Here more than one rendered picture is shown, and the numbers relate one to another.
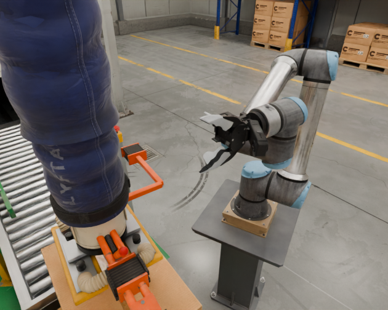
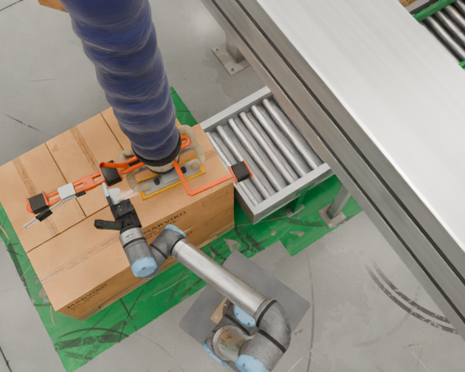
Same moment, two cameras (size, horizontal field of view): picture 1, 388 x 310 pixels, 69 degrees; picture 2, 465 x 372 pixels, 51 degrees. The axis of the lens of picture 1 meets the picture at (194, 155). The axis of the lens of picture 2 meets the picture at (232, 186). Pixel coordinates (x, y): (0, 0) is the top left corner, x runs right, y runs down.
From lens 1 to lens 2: 1.95 m
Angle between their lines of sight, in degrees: 62
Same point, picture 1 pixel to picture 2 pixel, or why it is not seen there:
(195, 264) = not seen: hidden behind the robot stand
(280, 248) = (195, 331)
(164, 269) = (164, 210)
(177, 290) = (145, 218)
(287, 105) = (131, 253)
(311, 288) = not seen: outside the picture
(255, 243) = (205, 308)
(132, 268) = (111, 174)
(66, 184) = not seen: hidden behind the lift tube
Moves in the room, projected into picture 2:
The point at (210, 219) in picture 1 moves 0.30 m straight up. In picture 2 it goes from (243, 271) to (244, 258)
